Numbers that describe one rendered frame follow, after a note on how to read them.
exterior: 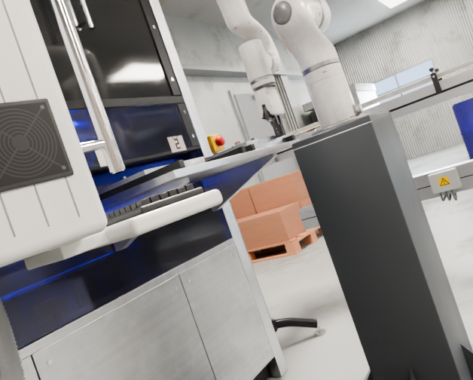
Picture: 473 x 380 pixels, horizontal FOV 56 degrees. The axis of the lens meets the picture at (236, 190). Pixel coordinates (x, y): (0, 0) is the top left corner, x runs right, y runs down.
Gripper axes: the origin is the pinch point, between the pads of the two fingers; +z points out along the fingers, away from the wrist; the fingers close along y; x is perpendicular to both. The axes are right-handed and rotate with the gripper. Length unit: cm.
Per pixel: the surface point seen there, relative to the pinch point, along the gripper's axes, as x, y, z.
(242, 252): -39, -9, 40
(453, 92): 44, -82, 6
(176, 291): -39, 32, 40
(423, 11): -69, -984, -212
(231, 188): -26.7, 0.4, 13.4
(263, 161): -9.8, 0.5, 8.0
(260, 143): -1.9, 11.6, 2.6
